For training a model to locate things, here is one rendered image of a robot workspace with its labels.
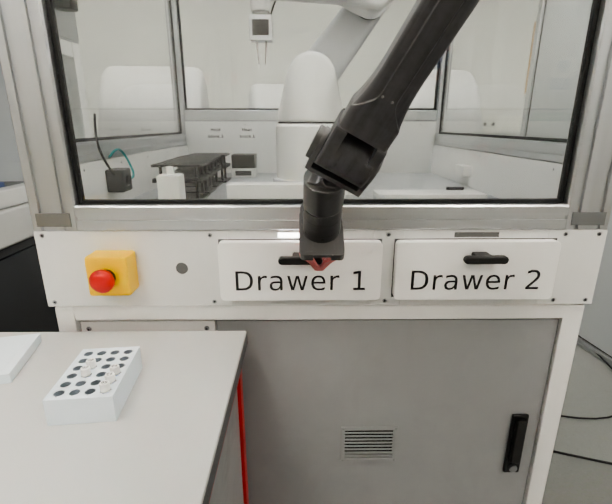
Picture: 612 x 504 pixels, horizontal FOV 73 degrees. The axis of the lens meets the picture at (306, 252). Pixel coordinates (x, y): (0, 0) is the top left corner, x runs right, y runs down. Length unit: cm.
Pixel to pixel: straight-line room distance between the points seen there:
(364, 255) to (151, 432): 42
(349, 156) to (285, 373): 51
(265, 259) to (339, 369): 28
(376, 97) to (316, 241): 24
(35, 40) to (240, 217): 42
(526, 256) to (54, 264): 84
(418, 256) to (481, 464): 53
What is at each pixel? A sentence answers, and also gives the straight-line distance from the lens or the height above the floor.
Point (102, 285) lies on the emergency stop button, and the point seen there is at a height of 87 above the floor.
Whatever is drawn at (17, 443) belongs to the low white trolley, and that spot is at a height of 76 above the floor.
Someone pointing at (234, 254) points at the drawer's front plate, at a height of 91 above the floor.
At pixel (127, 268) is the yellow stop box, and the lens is 77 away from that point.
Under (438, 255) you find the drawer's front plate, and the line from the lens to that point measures 77.
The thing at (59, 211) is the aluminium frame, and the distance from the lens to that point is 84.
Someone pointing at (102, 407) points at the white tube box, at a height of 78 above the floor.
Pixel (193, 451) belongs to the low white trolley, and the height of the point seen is 76.
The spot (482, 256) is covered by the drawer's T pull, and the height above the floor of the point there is 91.
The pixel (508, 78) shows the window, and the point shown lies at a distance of 80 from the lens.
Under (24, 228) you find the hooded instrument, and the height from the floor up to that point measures 84.
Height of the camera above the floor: 113
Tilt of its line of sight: 17 degrees down
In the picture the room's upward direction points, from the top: straight up
